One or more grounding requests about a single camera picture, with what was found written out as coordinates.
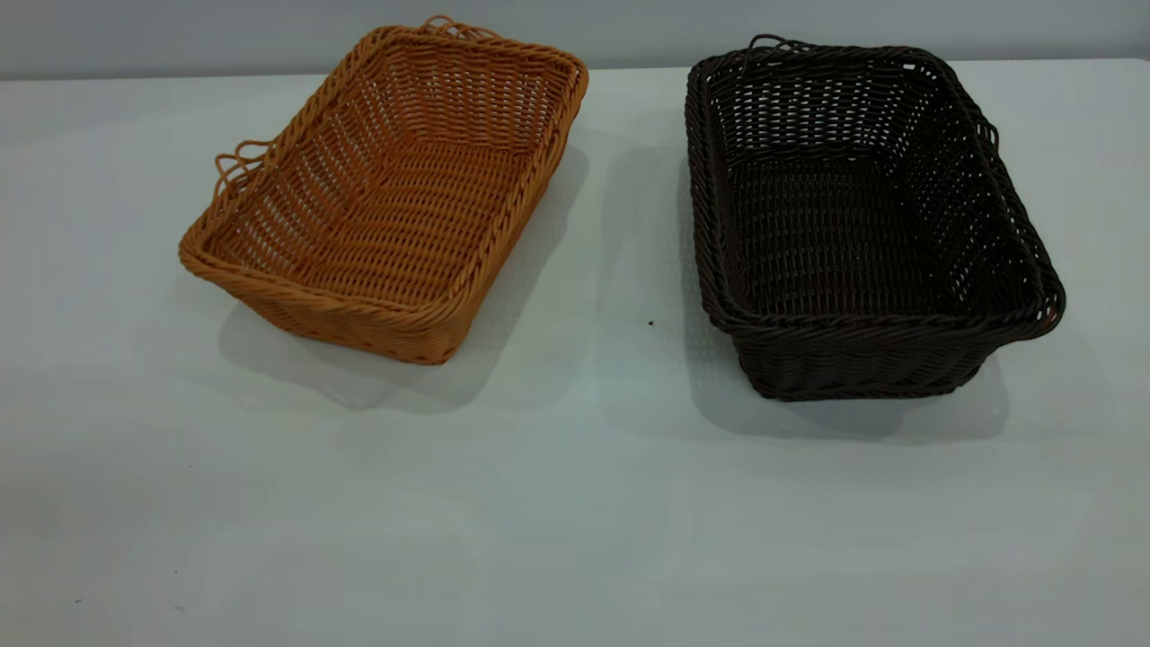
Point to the orange wicker basket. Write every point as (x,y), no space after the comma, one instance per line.
(386,225)

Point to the dark brown wicker basket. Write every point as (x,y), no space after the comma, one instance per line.
(835,243)

